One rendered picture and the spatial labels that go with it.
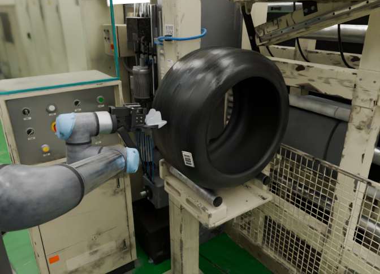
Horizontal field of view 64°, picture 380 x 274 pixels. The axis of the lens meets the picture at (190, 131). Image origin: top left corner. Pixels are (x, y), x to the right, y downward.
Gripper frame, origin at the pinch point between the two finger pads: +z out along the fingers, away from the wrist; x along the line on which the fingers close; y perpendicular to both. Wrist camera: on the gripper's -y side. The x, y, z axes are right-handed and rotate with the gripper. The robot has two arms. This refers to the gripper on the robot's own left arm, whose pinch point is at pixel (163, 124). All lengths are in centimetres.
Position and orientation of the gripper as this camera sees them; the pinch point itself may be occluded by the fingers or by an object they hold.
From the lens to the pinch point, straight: 109.4
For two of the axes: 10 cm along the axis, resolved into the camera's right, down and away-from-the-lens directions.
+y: 1.0, -9.5, -3.0
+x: -5.7, -3.0, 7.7
